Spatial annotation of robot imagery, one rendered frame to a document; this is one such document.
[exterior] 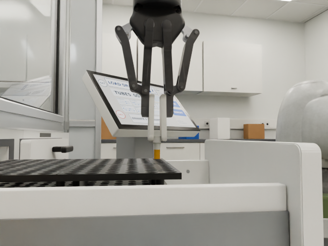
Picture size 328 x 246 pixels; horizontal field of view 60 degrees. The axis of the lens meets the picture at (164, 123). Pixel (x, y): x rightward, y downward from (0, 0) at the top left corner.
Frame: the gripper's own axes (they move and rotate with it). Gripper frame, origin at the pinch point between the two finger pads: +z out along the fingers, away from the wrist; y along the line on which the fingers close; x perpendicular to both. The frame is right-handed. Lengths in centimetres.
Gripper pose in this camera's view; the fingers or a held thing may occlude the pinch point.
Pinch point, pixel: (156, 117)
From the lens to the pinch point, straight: 43.1
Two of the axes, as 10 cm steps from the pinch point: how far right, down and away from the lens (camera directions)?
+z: 0.0, 10.0, -0.4
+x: 1.1, -0.4, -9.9
